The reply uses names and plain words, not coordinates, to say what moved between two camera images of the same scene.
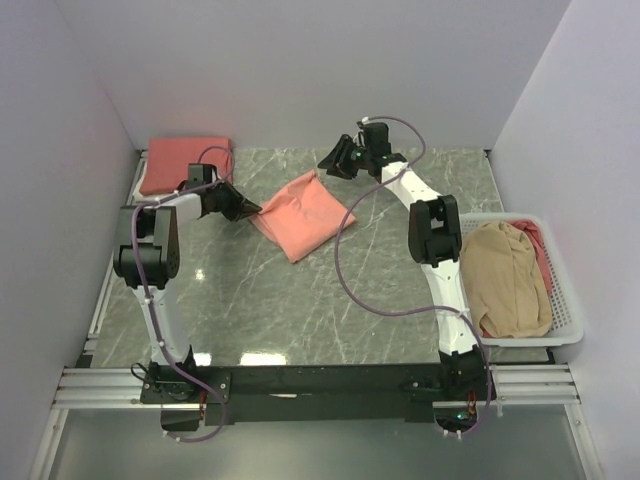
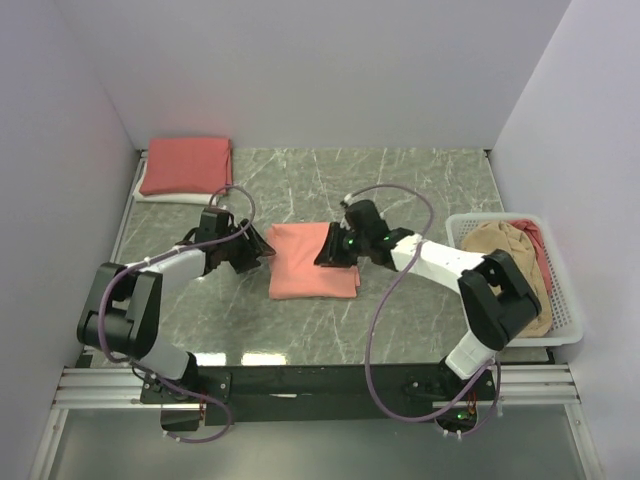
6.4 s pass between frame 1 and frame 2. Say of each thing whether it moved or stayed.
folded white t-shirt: stayed
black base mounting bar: stayed
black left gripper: moved
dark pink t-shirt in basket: stayed
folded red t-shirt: stayed
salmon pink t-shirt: moved
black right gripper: moved
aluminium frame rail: stayed
